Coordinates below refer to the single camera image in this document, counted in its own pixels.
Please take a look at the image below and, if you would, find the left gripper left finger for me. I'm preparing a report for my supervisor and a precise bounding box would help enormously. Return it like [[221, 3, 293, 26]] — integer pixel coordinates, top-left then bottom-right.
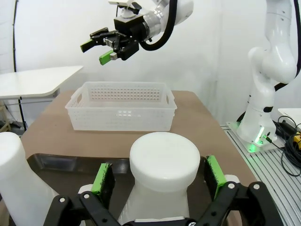
[[43, 162, 123, 226]]

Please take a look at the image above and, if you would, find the black cable bundle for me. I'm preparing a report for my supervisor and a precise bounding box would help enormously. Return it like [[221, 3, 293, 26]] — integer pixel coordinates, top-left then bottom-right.
[[274, 115, 301, 177]]

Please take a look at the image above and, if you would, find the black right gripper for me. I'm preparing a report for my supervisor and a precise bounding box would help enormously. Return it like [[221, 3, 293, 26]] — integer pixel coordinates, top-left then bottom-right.
[[80, 16, 148, 66]]

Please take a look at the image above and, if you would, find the white perforated plastic basket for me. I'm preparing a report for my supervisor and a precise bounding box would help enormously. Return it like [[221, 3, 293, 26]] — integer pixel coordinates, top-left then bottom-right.
[[64, 81, 177, 132]]

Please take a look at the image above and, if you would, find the dark brown plastic tray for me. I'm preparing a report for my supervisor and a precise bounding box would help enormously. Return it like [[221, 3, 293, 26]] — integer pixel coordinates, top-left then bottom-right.
[[26, 153, 214, 226]]

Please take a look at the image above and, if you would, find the white table with rounded corners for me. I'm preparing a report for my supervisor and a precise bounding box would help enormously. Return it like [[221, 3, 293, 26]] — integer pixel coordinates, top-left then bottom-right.
[[0, 65, 84, 132]]

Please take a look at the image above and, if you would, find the aluminium profile mounting frame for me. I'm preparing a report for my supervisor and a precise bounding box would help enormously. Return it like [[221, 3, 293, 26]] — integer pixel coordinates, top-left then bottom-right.
[[220, 121, 301, 226]]

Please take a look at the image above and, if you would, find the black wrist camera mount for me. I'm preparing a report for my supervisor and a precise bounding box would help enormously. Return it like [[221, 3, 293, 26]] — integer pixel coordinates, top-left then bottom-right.
[[108, 0, 142, 18]]

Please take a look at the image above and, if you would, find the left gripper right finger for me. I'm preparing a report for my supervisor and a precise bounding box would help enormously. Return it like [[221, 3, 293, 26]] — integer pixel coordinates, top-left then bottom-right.
[[196, 154, 283, 226]]

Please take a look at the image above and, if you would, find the black tripod stand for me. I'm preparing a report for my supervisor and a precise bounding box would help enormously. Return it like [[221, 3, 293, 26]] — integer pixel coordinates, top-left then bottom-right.
[[12, 0, 19, 73]]

